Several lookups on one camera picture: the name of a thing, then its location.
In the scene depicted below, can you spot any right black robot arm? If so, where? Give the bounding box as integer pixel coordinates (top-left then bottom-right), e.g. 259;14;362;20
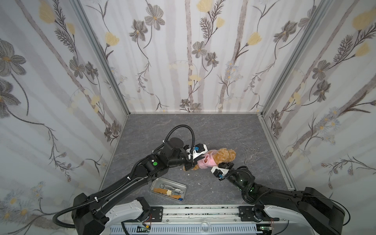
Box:
211;163;347;235

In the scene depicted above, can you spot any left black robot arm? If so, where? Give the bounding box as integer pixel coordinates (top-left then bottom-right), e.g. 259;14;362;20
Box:
71;138;208;235

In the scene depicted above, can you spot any wooden brush in tray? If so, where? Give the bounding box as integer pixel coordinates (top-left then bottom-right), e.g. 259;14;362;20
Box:
152;188;183;201

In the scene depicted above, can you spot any brown teddy bear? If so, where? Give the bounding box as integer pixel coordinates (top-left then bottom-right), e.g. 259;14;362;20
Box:
192;148;236;170

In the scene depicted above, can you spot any metal tray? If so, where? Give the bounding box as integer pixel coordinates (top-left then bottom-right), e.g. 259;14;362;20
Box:
150;177;187;202

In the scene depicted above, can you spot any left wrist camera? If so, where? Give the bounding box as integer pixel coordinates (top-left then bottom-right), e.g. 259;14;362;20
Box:
186;144;208;162

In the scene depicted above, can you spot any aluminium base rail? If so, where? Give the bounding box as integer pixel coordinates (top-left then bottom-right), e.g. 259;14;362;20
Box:
102;204;321;235

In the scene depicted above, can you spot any pink teddy hoodie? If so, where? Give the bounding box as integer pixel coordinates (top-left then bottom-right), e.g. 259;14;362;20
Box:
197;150;218;169

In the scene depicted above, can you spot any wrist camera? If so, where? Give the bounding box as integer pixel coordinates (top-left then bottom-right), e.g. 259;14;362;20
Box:
211;166;229;181
186;144;208;162

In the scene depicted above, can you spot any black corrugated cable hose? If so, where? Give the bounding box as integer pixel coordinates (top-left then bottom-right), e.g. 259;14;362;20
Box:
52;124;196;229

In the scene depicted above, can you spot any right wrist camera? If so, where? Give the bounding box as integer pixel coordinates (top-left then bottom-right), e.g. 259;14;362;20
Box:
211;166;229;181

